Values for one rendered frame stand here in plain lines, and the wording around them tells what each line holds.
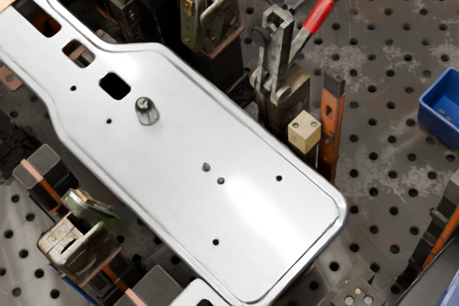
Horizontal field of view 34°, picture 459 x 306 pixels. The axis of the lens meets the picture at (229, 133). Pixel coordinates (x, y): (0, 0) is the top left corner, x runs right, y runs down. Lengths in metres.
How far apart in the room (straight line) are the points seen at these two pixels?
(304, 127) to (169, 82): 0.24
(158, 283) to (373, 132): 0.57
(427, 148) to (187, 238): 0.56
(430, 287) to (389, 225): 0.38
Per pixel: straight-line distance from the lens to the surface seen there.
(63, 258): 1.06
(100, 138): 1.16
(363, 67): 1.52
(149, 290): 1.09
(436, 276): 1.04
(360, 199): 1.40
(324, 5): 1.05
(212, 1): 1.16
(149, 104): 1.11
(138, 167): 1.12
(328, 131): 1.08
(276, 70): 1.03
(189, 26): 1.18
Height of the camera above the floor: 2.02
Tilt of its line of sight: 65 degrees down
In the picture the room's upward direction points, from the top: 11 degrees counter-clockwise
